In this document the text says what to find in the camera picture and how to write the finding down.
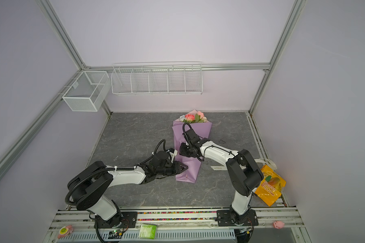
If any small pink pig toy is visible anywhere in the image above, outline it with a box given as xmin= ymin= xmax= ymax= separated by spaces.
xmin=273 ymin=221 xmax=285 ymax=229

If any green small packet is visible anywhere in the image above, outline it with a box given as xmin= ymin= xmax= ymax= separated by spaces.
xmin=138 ymin=224 xmax=157 ymax=240

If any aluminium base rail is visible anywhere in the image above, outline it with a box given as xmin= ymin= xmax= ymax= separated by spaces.
xmin=49 ymin=207 xmax=304 ymax=232

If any cream printed ribbon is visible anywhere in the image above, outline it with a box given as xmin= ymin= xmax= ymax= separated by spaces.
xmin=210 ymin=157 xmax=278 ymax=171

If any yellow snack bag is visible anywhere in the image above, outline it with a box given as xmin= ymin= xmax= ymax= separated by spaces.
xmin=255 ymin=165 xmax=287 ymax=206

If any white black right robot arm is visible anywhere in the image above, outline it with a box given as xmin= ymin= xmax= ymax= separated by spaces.
xmin=179 ymin=123 xmax=264 ymax=227

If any white vented cable duct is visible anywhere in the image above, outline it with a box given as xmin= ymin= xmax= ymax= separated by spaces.
xmin=56 ymin=228 xmax=236 ymax=243

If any pink green round toy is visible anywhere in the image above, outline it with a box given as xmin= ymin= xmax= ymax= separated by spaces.
xmin=57 ymin=225 xmax=74 ymax=239

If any aluminium enclosure frame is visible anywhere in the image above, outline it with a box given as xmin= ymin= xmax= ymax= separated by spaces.
xmin=0 ymin=0 xmax=308 ymax=210

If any white wire shelf basket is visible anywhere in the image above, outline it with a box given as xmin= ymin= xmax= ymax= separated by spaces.
xmin=111 ymin=61 xmax=203 ymax=95

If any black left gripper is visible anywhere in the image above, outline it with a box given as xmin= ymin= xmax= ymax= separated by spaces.
xmin=156 ymin=161 xmax=189 ymax=177

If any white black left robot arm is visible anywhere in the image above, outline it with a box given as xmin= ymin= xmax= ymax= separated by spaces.
xmin=65 ymin=139 xmax=189 ymax=228

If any pink purple wrapping paper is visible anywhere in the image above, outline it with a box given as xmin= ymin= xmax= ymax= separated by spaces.
xmin=172 ymin=110 xmax=212 ymax=183

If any white mesh box basket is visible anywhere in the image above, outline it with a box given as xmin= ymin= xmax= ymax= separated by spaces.
xmin=63 ymin=70 xmax=112 ymax=112

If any red pink fake rose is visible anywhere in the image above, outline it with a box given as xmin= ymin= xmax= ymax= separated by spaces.
xmin=184 ymin=114 xmax=196 ymax=123

